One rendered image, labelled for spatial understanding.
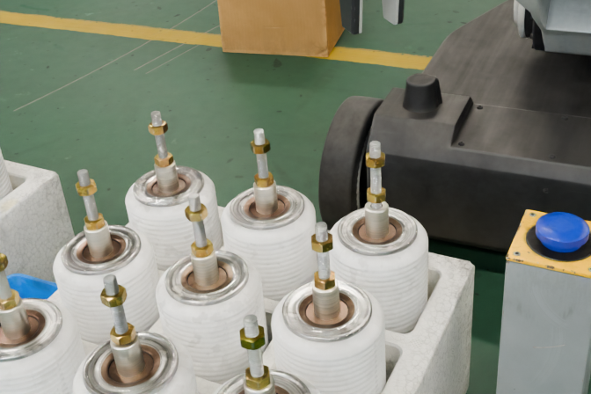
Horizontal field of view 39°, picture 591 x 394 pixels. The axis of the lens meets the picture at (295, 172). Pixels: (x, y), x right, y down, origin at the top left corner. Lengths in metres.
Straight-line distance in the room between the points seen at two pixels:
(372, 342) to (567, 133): 0.49
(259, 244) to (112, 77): 1.03
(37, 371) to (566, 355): 0.43
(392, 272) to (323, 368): 0.13
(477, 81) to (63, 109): 0.83
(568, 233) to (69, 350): 0.42
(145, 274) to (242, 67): 1.00
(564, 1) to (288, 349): 0.64
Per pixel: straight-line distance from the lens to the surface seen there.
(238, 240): 0.82
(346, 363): 0.69
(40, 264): 1.13
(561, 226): 0.68
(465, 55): 1.34
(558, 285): 0.67
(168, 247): 0.88
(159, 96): 1.68
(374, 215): 0.77
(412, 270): 0.78
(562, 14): 1.15
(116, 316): 0.65
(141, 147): 1.50
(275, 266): 0.82
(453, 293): 0.84
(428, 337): 0.79
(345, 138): 1.09
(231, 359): 0.76
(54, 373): 0.74
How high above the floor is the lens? 0.72
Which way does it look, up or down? 32 degrees down
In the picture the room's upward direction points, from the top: 5 degrees counter-clockwise
